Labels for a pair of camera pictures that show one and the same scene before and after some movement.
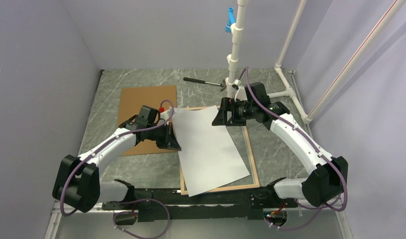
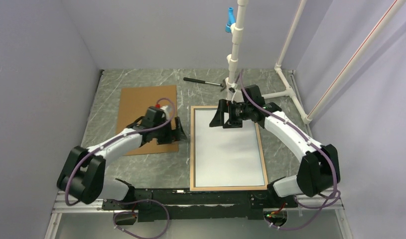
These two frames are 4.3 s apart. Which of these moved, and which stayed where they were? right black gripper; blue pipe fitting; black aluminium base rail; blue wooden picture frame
Moved: blue wooden picture frame
Stayed: right black gripper; blue pipe fitting; black aluminium base rail
